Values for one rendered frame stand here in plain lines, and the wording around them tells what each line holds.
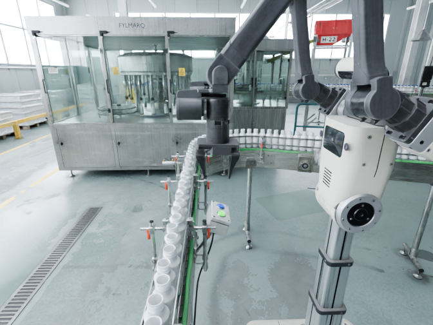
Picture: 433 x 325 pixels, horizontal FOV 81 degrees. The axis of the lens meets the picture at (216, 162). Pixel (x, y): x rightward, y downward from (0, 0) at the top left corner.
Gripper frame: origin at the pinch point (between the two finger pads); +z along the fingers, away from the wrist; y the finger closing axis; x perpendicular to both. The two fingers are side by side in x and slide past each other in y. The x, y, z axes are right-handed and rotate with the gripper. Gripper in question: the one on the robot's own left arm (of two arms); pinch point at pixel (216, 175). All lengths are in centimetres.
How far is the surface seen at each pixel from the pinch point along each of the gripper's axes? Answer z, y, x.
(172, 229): 24.4, -14.0, 11.4
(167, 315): 28.2, -11.4, -17.3
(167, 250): 25.7, -14.2, 2.6
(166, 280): 25.8, -12.8, -9.2
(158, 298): 25.5, -13.8, -15.0
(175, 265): 28.2, -11.6, -0.8
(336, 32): -123, 297, 604
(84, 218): 141, -150, 206
